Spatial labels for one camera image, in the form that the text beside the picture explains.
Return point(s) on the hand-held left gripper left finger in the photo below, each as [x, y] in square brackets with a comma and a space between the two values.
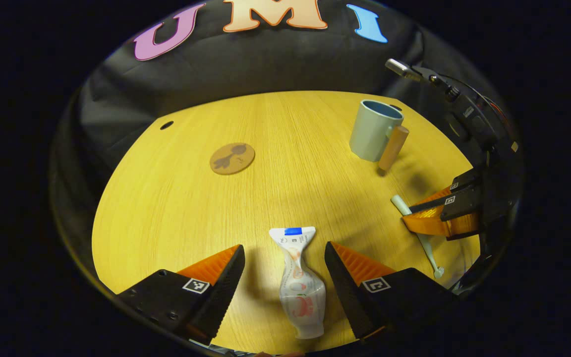
[223, 297]

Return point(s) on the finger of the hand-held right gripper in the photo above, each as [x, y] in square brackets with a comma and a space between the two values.
[464, 179]
[464, 208]

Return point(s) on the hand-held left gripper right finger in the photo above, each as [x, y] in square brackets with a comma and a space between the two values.
[347, 297]

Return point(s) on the white toothpaste tube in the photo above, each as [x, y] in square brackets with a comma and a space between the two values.
[303, 297]

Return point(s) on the pale green toothbrush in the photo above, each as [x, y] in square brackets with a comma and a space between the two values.
[400, 204]

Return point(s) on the round brown coaster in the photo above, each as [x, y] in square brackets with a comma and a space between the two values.
[232, 158]

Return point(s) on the wooden desktop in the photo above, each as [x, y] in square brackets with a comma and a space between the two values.
[176, 213]

